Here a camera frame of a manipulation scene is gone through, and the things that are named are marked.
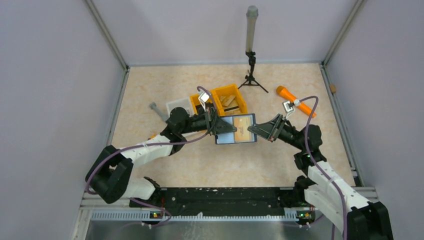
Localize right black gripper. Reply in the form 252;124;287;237
248;113;305;151

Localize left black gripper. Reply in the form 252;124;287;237
180;106;237;136

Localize blue leather card holder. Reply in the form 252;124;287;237
214;113;259;146

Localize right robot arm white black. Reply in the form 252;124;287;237
248;114;394;240

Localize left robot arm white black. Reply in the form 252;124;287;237
85;105;237;207

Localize wooden blocks in bin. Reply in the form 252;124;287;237
219;95;240;116

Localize yellow plastic bin left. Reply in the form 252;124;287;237
189;92;214;115

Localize yellow plastic bin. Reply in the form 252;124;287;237
189;92;214;115
211;84;248;117

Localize yellow plastic bin right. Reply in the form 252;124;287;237
211;84;248;117

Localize white plastic bin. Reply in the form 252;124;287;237
165;97;194;116

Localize black tripod stand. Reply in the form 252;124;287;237
238;51;269;93

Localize grey plastic bolt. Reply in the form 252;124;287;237
149;102;169;122

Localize grey microphone on stand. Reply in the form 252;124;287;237
245;5;259;53

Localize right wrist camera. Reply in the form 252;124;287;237
282;99;301;120

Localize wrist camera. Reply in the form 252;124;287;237
282;99;301;120
198;91;210;107

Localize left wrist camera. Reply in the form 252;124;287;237
198;91;210;107

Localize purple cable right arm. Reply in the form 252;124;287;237
296;96;349;240

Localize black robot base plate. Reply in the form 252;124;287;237
146;187;311;218

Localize small wooden piece on rail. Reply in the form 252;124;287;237
329;84;337;94

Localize white cable duct strip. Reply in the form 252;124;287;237
91;210;299;222

